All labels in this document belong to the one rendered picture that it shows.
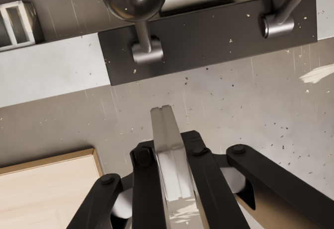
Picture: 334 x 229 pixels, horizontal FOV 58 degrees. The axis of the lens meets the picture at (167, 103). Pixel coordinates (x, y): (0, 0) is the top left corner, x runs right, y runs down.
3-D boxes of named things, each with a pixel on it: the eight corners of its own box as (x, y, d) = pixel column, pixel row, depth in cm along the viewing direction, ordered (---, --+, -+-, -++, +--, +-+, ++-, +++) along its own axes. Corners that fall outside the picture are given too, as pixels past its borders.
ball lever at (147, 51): (124, 40, 29) (86, -59, 15) (163, 33, 29) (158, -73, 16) (132, 78, 28) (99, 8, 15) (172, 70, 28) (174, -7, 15)
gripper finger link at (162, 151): (180, 199, 16) (166, 203, 16) (168, 143, 22) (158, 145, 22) (169, 149, 15) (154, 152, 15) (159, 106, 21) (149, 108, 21)
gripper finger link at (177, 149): (169, 149, 15) (184, 145, 15) (160, 106, 21) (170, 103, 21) (180, 199, 16) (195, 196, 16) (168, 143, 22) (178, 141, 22)
